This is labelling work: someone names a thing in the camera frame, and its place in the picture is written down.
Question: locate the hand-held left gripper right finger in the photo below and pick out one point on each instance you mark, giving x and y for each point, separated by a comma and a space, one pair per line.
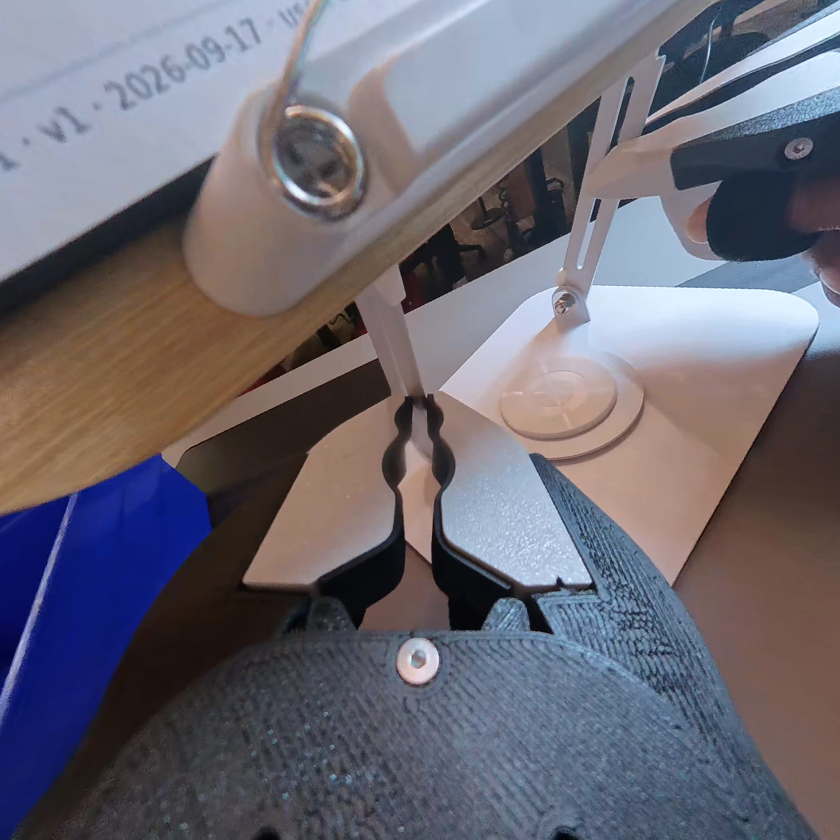
512, 525

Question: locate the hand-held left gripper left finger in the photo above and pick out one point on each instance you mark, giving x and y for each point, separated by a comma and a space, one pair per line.
328, 525

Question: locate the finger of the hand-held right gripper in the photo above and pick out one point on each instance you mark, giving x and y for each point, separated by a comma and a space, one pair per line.
643, 164
761, 85

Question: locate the white tablet stand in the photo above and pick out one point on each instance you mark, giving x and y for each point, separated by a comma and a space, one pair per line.
709, 394

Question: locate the person's right hand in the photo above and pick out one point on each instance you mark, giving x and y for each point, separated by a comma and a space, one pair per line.
832, 263

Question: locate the blue plastic bin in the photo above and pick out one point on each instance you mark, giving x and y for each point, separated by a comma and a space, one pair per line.
92, 617

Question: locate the white instruction sheet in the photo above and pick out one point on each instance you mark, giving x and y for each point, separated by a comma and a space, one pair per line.
131, 79

